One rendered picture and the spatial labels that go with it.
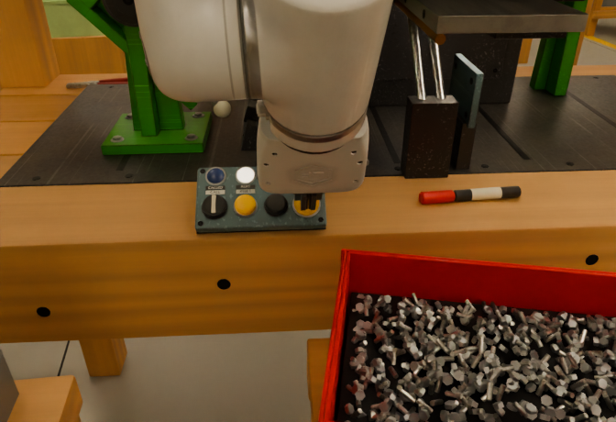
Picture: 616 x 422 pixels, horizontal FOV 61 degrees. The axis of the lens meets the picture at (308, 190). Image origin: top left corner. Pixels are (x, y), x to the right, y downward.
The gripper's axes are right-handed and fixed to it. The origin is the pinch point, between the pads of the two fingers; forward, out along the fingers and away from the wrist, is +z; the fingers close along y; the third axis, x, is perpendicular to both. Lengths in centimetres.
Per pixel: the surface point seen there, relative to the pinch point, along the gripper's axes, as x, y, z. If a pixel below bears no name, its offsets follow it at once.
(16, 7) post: 54, -54, 28
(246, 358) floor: -2, -15, 116
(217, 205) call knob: -0.2, -10.1, 2.6
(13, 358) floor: 1, -86, 118
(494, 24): 13.7, 19.8, -10.3
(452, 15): 14.5, 15.3, -10.9
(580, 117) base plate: 23, 49, 23
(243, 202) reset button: 0.0, -7.2, 2.6
